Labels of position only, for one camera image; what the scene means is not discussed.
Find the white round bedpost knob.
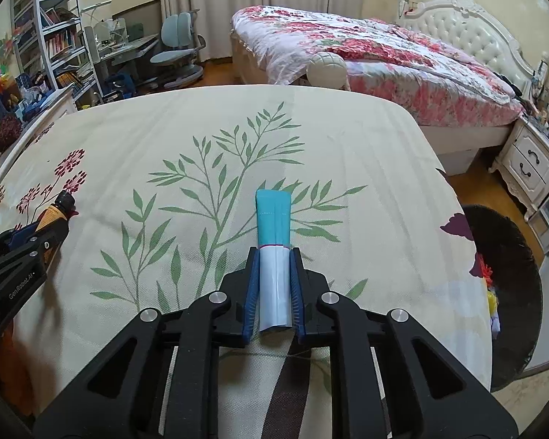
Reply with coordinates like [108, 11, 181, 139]
[306, 52, 349, 90]

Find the white nightstand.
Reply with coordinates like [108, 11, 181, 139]
[488, 118, 549, 221]

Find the blue grey desk chair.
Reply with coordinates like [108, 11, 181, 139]
[149, 9, 207, 90]

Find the floral patterned tablecloth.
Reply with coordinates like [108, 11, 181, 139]
[0, 85, 516, 438]

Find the black lined trash bin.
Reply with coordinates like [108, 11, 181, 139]
[463, 204, 544, 391]

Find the red foam net bundle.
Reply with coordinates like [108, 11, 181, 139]
[469, 253, 492, 285]

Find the white bookshelf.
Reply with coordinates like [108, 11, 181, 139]
[10, 0, 102, 109]

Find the white tufted headboard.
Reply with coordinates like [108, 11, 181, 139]
[397, 0, 549, 98]

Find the yellow foam net bundle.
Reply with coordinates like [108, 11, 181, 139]
[487, 285, 499, 317]

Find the teal white packet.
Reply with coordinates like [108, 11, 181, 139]
[255, 189, 292, 332]

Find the amber bottle black cap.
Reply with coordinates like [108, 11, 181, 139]
[35, 190, 77, 267]

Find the bed with floral quilt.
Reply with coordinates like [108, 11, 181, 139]
[231, 5, 524, 173]

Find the lavender crumpled cloth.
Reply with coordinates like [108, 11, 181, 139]
[490, 312, 501, 340]

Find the study desk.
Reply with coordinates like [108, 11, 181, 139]
[81, 0, 160, 95]

